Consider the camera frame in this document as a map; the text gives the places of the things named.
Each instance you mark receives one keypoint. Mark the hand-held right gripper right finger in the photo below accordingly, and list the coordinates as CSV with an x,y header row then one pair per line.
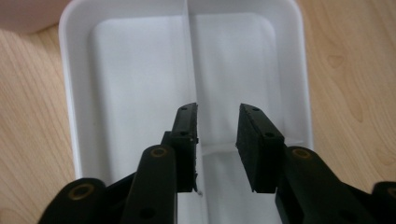
x,y
258,155

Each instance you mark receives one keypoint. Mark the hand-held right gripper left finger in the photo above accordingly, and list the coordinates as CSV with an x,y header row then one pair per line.
x,y
186,149

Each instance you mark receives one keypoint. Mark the white plastic tray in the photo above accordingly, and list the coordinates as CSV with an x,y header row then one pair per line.
x,y
140,77

